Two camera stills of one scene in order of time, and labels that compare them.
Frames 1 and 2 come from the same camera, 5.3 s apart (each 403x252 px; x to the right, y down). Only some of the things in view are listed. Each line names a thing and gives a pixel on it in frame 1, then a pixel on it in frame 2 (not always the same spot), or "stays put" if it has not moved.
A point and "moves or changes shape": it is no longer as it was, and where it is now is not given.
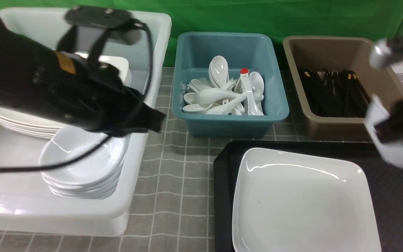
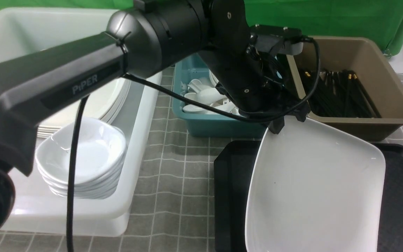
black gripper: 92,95 -> 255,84
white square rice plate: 284,201 moves or changes shape
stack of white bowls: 95,175 stays put
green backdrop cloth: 381,19 stays put
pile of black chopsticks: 335,94 stays put
